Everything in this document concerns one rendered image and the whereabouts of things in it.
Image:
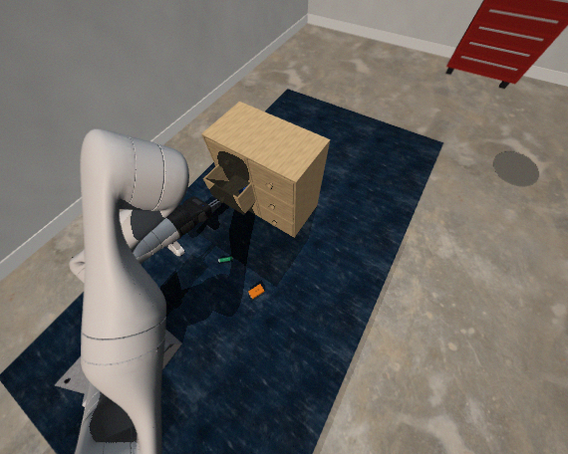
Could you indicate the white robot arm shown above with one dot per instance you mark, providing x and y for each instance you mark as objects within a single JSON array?
[{"x": 124, "y": 310}]

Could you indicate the small wooden chest of drawers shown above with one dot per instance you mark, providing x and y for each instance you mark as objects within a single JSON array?
[{"x": 282, "y": 147}]

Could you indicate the orange rectangular block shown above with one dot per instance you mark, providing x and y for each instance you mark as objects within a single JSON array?
[{"x": 258, "y": 290}]

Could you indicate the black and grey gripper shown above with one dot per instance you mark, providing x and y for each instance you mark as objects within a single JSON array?
[{"x": 179, "y": 222}]

